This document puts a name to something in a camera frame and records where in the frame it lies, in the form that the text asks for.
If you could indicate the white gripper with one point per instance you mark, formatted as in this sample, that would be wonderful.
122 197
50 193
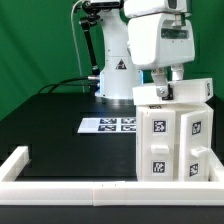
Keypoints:
155 42

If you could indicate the white U-shaped boundary frame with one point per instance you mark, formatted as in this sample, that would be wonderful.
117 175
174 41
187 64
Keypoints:
13 192

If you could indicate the white cabinet body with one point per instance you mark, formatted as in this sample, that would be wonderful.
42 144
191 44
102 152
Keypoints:
179 110

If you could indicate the small white cabinet top box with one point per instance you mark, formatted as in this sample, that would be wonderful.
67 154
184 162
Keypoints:
182 92

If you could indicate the white fiducial marker base plate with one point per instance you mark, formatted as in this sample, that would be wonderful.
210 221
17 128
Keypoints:
108 125

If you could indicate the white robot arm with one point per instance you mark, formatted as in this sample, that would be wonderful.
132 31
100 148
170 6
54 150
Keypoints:
119 74

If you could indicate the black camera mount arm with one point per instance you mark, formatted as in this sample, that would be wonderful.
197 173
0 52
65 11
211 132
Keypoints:
92 8

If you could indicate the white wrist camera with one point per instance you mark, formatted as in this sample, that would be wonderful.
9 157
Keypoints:
136 8

